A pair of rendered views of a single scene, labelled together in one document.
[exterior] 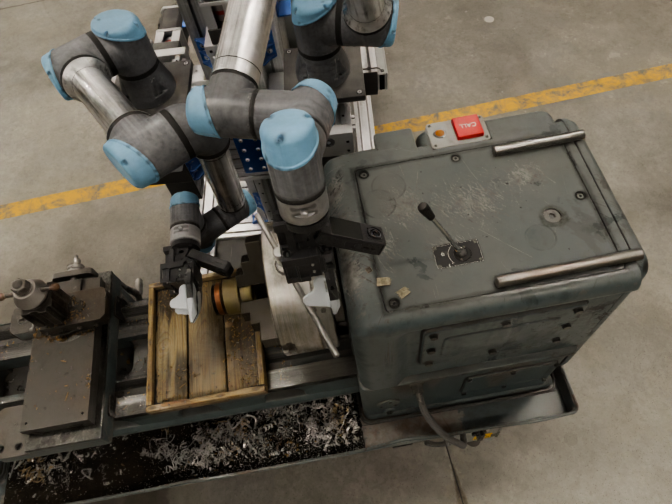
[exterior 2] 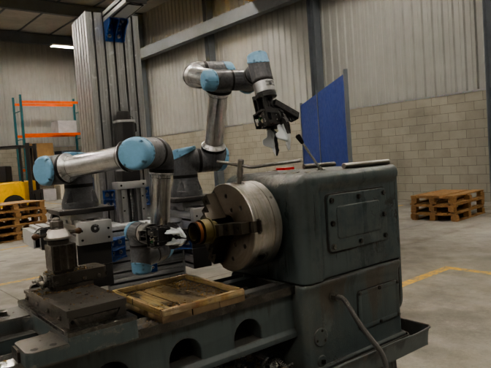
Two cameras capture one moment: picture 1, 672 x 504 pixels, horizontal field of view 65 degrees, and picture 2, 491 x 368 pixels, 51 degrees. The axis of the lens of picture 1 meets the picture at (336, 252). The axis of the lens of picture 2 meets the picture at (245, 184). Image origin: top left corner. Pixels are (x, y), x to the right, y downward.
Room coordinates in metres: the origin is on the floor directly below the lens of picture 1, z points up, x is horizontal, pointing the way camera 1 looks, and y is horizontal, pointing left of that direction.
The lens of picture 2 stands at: (-0.91, 1.21, 1.33)
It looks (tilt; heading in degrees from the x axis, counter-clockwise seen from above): 3 degrees down; 322
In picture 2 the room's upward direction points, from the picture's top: 4 degrees counter-clockwise
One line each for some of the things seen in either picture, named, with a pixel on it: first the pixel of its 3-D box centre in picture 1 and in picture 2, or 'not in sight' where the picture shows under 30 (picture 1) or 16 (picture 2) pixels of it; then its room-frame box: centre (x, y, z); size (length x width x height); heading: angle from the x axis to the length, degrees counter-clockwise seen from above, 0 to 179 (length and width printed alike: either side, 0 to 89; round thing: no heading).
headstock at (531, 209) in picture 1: (461, 251); (313, 217); (0.60, -0.30, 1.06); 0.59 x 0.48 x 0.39; 90
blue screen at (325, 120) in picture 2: not in sight; (321, 161); (5.14, -5.09, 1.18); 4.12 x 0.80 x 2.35; 144
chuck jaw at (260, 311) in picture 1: (268, 324); (237, 228); (0.49, 0.18, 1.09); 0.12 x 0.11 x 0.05; 0
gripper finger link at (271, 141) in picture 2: not in sight; (269, 142); (0.45, 0.04, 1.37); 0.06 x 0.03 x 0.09; 90
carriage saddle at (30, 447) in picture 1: (58, 360); (55, 321); (0.58, 0.77, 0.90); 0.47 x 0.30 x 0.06; 0
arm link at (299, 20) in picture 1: (318, 19); (185, 160); (1.18, -0.06, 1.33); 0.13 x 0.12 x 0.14; 72
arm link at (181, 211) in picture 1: (185, 214); (138, 232); (0.84, 0.37, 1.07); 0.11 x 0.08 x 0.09; 0
